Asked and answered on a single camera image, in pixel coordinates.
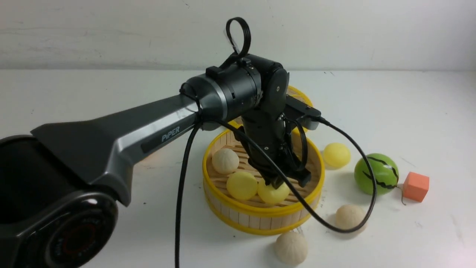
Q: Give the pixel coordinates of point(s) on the green toy watermelon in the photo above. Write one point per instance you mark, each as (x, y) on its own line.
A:
(385, 172)

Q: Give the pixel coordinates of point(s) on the woven bamboo steamer lid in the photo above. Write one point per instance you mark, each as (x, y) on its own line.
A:
(299, 97)

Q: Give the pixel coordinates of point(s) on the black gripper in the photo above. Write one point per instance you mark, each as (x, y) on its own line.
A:
(274, 137)

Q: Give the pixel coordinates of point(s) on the orange foam cube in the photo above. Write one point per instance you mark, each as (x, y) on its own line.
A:
(415, 187)

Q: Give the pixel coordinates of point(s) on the yellow bun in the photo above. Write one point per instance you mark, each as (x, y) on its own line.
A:
(270, 195)
(242, 185)
(336, 155)

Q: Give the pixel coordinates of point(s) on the white bun front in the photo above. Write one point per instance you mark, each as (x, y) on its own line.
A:
(291, 248)

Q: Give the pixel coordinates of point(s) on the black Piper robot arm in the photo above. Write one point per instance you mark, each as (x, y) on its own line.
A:
(60, 185)

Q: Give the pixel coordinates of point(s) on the bamboo steamer tray yellow rim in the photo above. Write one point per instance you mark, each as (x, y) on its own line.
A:
(255, 216)

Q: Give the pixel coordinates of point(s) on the white bun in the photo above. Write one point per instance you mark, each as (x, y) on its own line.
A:
(225, 161)
(291, 248)
(349, 216)

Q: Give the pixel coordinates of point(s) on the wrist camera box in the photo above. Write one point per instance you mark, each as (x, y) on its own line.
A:
(307, 116)

